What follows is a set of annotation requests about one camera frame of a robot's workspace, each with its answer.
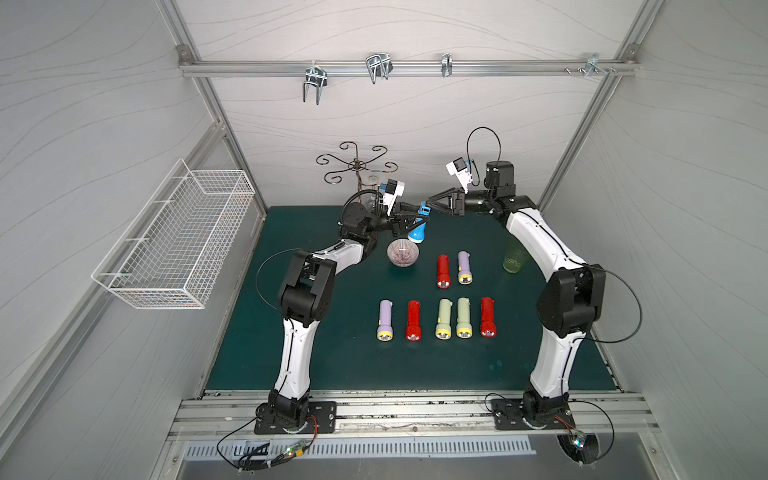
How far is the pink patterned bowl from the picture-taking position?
1033 millimetres

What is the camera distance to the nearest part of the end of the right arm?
2.21 ft

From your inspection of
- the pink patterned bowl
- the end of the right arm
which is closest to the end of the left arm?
the end of the right arm
